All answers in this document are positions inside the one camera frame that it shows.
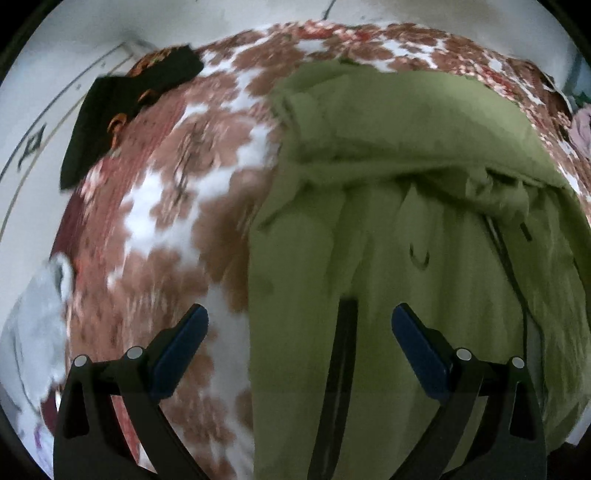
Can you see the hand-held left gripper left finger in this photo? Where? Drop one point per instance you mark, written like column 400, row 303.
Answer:
column 178, row 350

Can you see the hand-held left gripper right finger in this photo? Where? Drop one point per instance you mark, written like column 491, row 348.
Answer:
column 422, row 353

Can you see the green hooded jacket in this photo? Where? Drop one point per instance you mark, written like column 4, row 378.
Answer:
column 406, row 230

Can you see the floral bed blanket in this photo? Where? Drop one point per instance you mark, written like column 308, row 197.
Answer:
column 184, row 230

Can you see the white crumpled cloth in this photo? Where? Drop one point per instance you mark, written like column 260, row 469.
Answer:
column 34, row 332

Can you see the black cloth with orange pattern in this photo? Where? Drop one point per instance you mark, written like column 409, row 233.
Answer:
column 120, row 106

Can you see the white headboard with ornament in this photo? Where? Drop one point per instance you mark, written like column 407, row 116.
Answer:
column 51, row 120

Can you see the pink cloth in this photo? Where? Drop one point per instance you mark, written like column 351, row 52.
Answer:
column 581, row 129

